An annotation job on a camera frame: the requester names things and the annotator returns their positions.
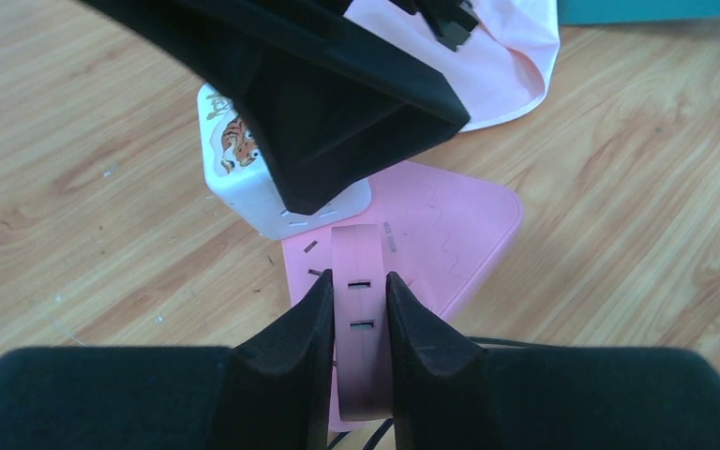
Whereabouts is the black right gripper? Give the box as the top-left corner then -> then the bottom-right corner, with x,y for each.
92,0 -> 479,215

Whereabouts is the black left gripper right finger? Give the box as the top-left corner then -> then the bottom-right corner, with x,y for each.
386,273 -> 720,449

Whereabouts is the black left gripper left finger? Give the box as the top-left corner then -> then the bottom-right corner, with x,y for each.
0,271 -> 334,449

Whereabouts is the white tiger cube socket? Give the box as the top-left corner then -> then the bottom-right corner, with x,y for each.
197,84 -> 371,240

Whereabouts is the teal USB power strip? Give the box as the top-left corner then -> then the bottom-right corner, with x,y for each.
557,0 -> 720,25

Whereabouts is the pink plug adapter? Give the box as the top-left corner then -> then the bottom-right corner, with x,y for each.
331,224 -> 393,422

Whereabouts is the pink cloth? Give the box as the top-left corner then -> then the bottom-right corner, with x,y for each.
345,0 -> 561,131

